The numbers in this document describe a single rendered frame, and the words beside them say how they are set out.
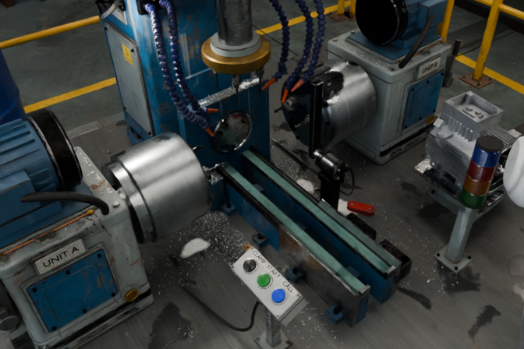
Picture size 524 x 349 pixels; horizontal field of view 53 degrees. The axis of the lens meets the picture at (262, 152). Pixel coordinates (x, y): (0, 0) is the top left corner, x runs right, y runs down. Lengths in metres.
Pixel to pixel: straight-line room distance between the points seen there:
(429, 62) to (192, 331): 1.06
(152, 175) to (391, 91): 0.78
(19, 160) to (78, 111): 2.59
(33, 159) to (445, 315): 1.05
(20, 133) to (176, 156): 0.37
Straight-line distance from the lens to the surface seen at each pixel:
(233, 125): 1.58
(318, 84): 1.38
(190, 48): 1.55
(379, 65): 1.66
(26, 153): 1.13
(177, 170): 1.30
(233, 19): 1.31
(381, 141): 1.77
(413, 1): 1.69
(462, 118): 1.53
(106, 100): 3.76
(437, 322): 1.46
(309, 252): 1.36
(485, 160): 1.31
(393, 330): 1.42
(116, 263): 1.31
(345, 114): 1.57
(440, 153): 1.57
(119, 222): 1.22
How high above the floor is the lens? 1.99
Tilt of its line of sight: 40 degrees down
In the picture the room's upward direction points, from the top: 2 degrees counter-clockwise
